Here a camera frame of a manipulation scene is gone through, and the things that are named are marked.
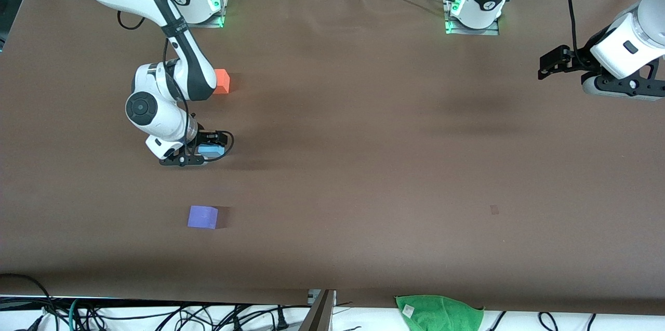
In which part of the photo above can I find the grey metal post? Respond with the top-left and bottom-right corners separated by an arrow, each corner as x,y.
299,289 -> 337,331

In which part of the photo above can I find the black cable with plug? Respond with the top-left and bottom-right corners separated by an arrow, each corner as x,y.
156,304 -> 312,331

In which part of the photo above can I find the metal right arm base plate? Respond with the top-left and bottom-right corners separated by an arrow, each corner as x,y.
170,11 -> 225,29

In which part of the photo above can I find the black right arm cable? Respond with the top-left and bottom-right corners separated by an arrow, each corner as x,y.
116,9 -> 235,161

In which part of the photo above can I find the black looped cable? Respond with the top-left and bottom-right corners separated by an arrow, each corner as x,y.
0,273 -> 60,331

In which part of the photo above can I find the purple block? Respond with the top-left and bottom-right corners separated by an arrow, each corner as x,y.
188,205 -> 219,230

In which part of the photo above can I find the green cloth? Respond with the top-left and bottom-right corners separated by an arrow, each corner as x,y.
395,295 -> 485,331

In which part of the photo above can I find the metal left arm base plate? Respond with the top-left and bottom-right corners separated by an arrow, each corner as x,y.
444,18 -> 500,36

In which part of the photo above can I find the orange block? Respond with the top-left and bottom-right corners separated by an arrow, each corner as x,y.
213,69 -> 231,95

